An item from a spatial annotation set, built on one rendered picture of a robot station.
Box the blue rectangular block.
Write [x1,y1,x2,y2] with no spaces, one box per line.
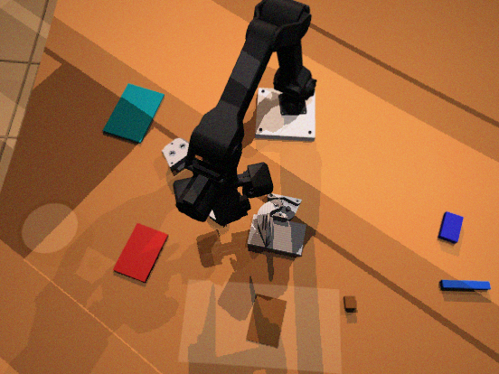
[438,212,464,244]

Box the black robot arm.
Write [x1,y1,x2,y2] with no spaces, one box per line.
[175,0,317,226]

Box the blue flat bar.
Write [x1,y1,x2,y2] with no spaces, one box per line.
[439,280,491,290]

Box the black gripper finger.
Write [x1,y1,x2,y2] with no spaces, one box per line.
[242,185,260,199]

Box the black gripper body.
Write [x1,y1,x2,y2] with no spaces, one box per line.
[174,162,273,202]

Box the teal flat rectangular plate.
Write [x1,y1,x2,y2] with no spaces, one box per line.
[103,83,165,144]

